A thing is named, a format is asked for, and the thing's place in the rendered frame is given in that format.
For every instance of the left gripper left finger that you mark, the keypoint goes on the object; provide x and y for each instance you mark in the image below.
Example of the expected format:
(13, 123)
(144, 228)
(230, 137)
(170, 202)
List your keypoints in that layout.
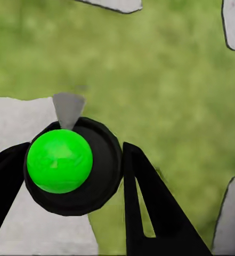
(11, 176)

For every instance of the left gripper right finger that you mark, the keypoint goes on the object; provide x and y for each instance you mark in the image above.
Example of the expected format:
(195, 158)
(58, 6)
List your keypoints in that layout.
(175, 234)

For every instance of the insectifuge atomizer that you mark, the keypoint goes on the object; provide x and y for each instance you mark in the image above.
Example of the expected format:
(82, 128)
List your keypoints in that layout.
(75, 165)

